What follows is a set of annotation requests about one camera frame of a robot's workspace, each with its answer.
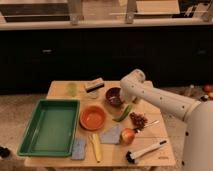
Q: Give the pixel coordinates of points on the dark red bowl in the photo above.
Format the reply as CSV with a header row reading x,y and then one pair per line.
x,y
113,97

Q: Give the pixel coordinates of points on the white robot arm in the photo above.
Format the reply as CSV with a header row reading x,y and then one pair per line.
x,y
198,142

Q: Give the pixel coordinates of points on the black white board eraser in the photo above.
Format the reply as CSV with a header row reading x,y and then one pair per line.
x,y
94,85

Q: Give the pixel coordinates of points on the clear small bowl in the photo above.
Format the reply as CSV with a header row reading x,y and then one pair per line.
x,y
94,94

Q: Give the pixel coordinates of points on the light green cup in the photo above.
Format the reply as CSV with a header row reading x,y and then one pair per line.
x,y
72,89

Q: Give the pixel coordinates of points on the orange bowl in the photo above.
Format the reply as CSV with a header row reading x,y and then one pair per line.
x,y
92,118

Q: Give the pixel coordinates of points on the wooden table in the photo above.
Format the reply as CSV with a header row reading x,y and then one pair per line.
x,y
113,156

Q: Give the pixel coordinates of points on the bunch of dark grapes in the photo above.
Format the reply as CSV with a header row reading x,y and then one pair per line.
x,y
138,120

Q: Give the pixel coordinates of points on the grey folded cloth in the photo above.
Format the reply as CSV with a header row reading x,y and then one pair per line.
x,y
112,135

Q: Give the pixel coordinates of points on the red apple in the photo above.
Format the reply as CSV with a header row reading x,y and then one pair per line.
x,y
127,135

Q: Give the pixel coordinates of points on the yellow banana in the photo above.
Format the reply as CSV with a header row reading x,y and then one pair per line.
x,y
94,138

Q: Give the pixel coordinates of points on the metal spoon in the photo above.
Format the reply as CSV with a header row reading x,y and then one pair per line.
x,y
137,130

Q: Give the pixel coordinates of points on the blue sponge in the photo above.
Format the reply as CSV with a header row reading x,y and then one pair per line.
x,y
78,151

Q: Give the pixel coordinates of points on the green plastic tray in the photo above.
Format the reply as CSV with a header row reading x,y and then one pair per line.
x,y
51,129

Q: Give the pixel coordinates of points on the white handled black brush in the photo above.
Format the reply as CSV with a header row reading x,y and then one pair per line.
x,y
132,156

